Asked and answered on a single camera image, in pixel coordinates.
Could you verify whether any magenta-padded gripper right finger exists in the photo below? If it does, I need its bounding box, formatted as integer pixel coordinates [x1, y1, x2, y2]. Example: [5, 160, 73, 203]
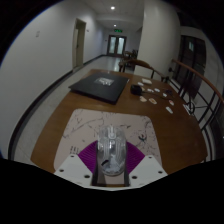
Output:
[123, 142, 168, 187]

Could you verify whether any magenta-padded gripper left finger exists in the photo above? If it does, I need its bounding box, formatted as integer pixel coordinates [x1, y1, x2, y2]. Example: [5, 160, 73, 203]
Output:
[54, 140, 99, 188]

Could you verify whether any transparent computer mouse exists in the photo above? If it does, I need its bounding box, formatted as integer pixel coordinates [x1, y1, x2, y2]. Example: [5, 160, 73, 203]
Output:
[96, 124, 128, 177]

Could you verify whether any white marble-print mouse pad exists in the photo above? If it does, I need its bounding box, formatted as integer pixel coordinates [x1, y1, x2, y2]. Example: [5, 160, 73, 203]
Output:
[53, 108, 163, 174]

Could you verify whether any small black charger block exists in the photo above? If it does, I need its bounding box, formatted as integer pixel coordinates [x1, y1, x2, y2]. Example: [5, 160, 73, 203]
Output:
[130, 84, 143, 96]

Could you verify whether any black closed laptop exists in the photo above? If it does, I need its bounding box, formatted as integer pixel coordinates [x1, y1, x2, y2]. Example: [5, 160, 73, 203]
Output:
[68, 71, 130, 105]

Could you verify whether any wooden-topped black metal railing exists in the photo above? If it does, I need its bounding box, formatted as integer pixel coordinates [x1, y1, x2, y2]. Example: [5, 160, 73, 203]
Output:
[168, 59, 224, 163]

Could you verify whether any wooden armchair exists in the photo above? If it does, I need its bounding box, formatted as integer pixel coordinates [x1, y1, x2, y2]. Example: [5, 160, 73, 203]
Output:
[118, 58, 169, 83]

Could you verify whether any dark framed window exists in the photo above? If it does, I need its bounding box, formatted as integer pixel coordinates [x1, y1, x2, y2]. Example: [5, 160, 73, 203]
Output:
[178, 34, 207, 101]

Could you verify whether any white side door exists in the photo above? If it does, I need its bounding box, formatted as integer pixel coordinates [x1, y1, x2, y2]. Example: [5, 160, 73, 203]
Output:
[72, 18, 88, 69]

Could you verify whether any glass double door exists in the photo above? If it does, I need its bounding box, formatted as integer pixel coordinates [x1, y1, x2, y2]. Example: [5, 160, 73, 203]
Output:
[106, 34, 128, 57]

